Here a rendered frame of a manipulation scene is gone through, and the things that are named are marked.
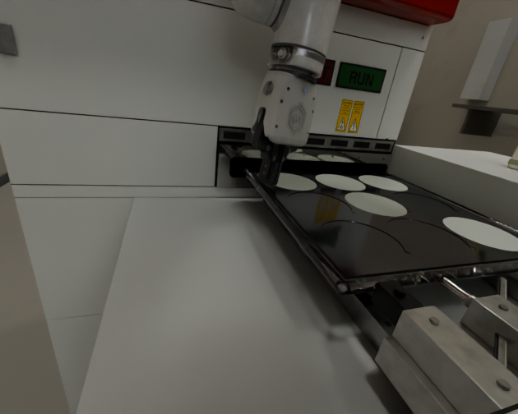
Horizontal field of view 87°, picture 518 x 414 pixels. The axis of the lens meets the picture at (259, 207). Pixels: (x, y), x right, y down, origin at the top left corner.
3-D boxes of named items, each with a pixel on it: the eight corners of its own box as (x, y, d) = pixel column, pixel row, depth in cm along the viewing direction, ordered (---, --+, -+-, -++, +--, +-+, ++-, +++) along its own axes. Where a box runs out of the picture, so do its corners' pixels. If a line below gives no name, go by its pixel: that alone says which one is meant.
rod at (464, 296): (431, 282, 29) (436, 272, 29) (441, 282, 30) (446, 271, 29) (472, 315, 25) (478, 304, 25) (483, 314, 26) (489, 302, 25)
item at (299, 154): (215, 185, 60) (218, 142, 56) (377, 187, 74) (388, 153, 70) (216, 188, 58) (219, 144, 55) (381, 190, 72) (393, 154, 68)
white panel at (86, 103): (20, 192, 51) (-52, -95, 35) (372, 194, 77) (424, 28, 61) (11, 199, 49) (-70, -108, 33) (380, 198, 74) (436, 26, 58)
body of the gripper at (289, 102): (293, 59, 36) (273, 144, 39) (331, 80, 43) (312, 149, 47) (254, 57, 40) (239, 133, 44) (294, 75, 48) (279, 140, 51)
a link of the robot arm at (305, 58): (302, 42, 35) (296, 67, 36) (335, 63, 42) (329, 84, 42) (257, 43, 40) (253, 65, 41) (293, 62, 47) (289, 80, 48)
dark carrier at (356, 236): (251, 172, 56) (251, 169, 56) (385, 176, 67) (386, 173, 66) (344, 282, 26) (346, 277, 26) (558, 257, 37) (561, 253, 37)
